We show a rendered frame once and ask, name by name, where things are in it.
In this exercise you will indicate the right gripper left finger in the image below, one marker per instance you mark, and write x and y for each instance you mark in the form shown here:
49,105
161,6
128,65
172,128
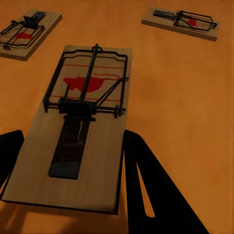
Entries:
10,144

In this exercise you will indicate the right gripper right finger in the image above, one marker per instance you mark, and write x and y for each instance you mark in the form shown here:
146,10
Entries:
173,213

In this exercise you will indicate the cabinet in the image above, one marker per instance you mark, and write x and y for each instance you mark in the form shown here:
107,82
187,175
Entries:
181,102

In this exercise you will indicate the mousetrap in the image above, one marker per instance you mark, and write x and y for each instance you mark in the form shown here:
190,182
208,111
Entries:
72,155
24,36
183,22

